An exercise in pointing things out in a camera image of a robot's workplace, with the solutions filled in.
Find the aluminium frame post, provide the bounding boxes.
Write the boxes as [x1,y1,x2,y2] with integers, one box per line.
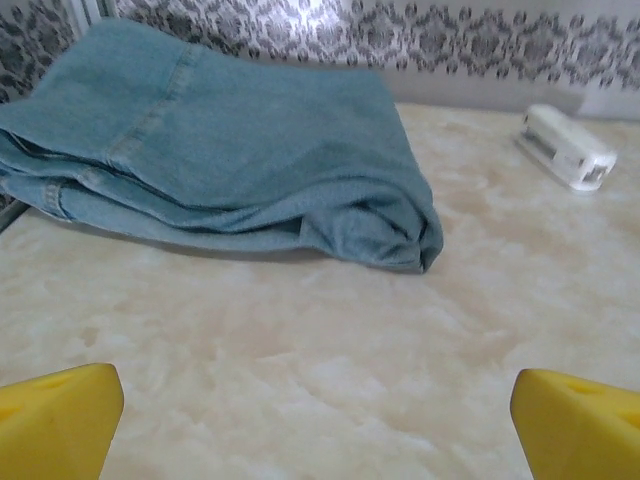
[69,0,119,36]

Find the blue denim jeans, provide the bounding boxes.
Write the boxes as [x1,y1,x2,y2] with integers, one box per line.
[0,19,445,275]

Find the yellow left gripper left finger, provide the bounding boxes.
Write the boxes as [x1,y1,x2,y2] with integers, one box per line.
[0,363,125,480]

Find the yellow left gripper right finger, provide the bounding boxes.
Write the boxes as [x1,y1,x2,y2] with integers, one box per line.
[510,368,640,480]

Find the white plastic device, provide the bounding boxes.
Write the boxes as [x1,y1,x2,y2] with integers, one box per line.
[514,103,619,193]

